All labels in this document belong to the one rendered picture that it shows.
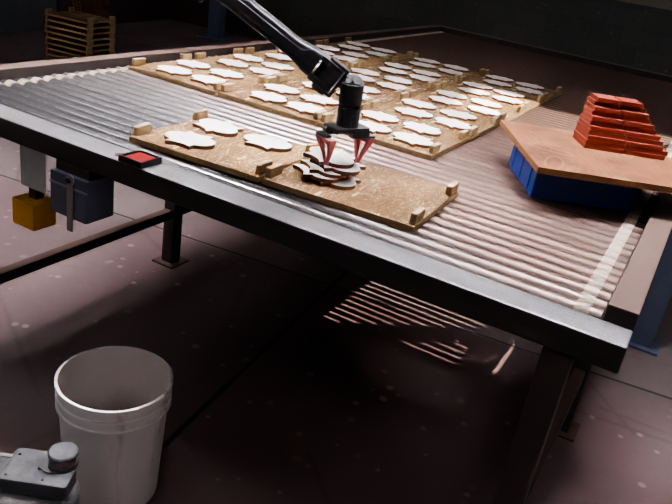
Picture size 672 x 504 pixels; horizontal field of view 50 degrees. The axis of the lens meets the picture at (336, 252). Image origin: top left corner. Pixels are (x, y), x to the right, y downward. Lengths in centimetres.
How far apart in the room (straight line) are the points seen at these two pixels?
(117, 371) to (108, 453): 28
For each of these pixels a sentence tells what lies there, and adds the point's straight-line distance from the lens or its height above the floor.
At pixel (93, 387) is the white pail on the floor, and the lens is 218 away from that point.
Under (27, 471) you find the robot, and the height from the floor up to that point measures 28.
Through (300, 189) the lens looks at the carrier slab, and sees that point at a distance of 176.
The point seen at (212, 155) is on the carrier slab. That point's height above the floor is 94.
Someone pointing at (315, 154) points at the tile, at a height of 99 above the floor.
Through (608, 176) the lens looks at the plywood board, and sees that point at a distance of 204.
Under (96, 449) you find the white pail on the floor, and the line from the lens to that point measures 198.
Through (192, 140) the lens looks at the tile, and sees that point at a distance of 200.
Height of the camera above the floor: 153
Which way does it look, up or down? 24 degrees down
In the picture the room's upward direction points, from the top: 10 degrees clockwise
